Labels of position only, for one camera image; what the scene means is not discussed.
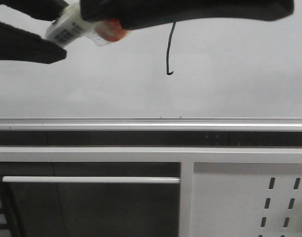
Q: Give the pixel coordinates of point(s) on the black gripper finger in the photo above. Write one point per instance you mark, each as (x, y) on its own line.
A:
(38, 9)
(19, 45)

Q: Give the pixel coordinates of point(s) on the white whiteboard marker pen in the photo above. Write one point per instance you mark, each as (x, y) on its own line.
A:
(68, 26)

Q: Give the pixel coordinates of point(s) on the red round magnet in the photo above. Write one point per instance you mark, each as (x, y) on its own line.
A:
(110, 30)

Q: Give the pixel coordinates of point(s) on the white horizontal bar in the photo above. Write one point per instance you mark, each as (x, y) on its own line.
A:
(128, 180)

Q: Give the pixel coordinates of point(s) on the white perforated metal panel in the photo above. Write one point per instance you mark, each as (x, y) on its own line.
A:
(246, 200)

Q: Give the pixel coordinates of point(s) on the white metal stand frame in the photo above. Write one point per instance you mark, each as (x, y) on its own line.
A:
(187, 157)

